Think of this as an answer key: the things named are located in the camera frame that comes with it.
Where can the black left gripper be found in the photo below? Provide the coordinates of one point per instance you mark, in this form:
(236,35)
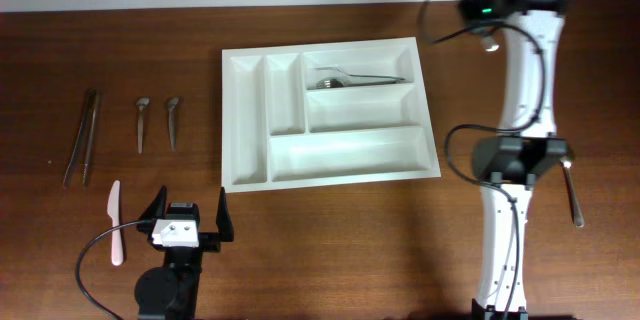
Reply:
(211,239)

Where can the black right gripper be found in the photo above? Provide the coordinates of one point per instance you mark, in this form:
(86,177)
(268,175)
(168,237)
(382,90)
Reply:
(558,149)

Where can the steel fork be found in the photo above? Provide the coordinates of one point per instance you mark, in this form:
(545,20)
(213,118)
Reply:
(336,82)
(340,70)
(489,44)

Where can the steel tablespoon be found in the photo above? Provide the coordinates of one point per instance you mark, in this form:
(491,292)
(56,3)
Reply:
(576,212)

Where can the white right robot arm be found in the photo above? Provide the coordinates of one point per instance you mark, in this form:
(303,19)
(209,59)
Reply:
(525,145)

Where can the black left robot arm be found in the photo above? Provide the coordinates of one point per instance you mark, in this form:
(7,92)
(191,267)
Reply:
(170,291)

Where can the pink plastic knife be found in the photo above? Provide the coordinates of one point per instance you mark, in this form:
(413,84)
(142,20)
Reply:
(113,211)

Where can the right small steel spoon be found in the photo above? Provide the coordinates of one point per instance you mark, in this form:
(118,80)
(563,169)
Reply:
(171,108)

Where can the small steel spoon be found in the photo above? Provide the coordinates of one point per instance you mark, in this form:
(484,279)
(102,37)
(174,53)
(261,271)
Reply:
(141,104)
(171,108)

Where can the left small steel spoon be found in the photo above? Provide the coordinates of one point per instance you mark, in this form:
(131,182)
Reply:
(141,104)

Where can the white cutlery tray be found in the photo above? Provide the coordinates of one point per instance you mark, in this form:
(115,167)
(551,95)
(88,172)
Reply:
(279,133)

